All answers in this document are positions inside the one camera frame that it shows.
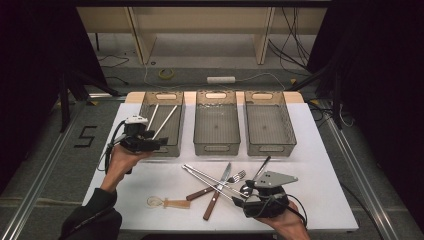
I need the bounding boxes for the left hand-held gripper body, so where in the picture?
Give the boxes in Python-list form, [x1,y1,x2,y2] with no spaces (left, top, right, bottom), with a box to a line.
[119,115,162,154]

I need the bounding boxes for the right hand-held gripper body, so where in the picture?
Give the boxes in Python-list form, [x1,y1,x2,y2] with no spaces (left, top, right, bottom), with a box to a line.
[240,170,299,220]

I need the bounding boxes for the translucent grey plastic bin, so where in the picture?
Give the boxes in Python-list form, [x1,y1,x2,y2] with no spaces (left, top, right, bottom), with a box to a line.
[244,90,298,158]
[193,90,242,157]
[130,91,186,158]

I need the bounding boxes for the metal spoon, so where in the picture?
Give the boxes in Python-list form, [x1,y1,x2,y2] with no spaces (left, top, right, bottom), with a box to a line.
[240,155,272,198]

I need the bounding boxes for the white chopstick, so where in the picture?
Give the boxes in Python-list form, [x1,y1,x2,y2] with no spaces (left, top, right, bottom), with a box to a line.
[146,103,160,132]
[152,105,179,140]

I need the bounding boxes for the wooden-handled table knife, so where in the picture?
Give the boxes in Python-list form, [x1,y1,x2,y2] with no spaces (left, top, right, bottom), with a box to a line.
[202,162,232,221]

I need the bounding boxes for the wooden-handled fork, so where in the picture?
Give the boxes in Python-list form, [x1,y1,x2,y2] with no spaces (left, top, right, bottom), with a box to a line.
[185,169,248,202]

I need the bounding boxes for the metal chopstick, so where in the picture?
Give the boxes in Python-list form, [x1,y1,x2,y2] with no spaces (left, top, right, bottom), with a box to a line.
[181,165,236,203]
[183,163,249,198]

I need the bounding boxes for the clear spoon with wooden handle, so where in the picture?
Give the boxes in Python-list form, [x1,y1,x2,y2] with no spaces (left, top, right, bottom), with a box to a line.
[146,195,192,210]

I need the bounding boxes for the person's left hand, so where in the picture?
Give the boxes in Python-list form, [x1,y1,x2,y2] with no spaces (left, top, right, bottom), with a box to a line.
[105,144,155,183]

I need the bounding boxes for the person's right hand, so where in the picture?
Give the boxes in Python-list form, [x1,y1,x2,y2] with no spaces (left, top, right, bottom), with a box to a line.
[255,202,307,233]

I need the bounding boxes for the white table cover sheet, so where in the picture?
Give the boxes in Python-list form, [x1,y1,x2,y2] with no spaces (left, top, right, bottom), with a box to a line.
[73,101,360,233]

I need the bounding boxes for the yellow tape roll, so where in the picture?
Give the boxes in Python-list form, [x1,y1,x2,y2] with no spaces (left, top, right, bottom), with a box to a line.
[158,68,175,80]

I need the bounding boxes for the black metal stand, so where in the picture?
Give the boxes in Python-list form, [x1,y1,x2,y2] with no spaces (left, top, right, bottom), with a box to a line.
[289,63,344,131]
[58,68,121,134]

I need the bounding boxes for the white power strip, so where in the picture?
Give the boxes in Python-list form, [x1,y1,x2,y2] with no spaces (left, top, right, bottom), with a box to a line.
[206,76,237,85]

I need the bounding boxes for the light wooden shelf unit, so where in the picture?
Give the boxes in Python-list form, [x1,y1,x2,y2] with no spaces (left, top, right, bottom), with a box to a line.
[77,6,328,66]

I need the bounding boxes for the black curtain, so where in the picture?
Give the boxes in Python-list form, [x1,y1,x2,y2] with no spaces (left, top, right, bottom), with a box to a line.
[306,0,424,231]
[0,0,108,194]

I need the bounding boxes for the left hand-held gripper black cable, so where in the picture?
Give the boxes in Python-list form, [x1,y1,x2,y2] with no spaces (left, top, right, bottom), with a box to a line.
[96,120,128,175]

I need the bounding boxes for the hand-held gripper black cable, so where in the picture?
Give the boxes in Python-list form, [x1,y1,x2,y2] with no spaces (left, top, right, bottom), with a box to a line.
[96,120,128,175]
[243,193,308,231]

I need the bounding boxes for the right hand-held gripper black cable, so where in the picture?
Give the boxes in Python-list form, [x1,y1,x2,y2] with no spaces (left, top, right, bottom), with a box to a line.
[243,193,308,231]

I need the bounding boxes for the metal floor rail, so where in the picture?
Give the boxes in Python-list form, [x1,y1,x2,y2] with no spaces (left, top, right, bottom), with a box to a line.
[0,99,88,240]
[321,99,406,240]

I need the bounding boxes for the bundle of black cables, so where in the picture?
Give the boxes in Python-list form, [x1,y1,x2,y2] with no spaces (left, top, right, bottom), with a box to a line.
[268,7,313,73]

